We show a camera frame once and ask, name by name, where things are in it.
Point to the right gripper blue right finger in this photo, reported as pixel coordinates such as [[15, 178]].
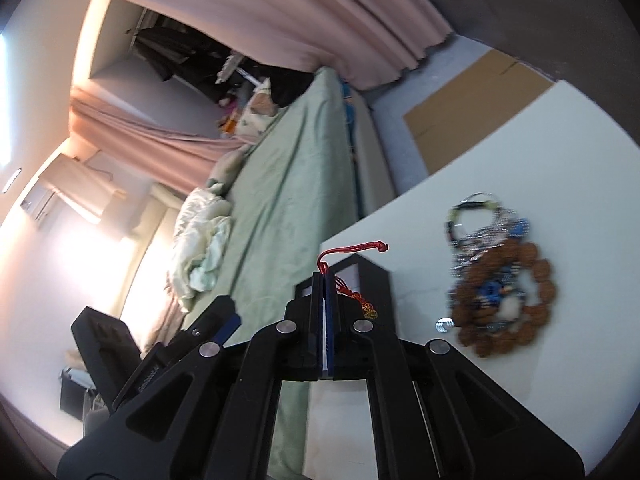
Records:
[[335, 362]]

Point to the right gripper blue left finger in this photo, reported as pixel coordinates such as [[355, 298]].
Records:
[[315, 326]]

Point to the red cord charm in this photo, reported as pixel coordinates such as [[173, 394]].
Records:
[[350, 287]]

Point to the white shell pendant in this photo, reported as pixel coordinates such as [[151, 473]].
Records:
[[510, 308]]

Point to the black square jewelry box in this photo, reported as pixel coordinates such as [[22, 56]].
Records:
[[375, 285]]

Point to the cream padded headboard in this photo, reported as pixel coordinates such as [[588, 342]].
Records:
[[145, 299]]

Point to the green bed blanket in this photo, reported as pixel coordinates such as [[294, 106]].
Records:
[[295, 190]]

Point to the cream crumpled duvet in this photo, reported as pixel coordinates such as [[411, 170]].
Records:
[[201, 235]]

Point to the grey green pillow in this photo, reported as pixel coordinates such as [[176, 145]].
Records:
[[227, 169]]

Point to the pink curtain left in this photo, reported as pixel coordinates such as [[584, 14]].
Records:
[[183, 161]]

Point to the pink curtain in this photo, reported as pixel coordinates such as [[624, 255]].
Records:
[[367, 42], [183, 161]]

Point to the patterned cream pillow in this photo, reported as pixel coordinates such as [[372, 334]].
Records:
[[257, 116]]

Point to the black clothing pile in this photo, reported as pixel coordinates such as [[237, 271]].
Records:
[[287, 85]]

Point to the flat brown cardboard sheet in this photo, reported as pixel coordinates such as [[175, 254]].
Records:
[[471, 106]]

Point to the pink curtain right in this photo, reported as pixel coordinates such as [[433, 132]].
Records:
[[367, 42]]

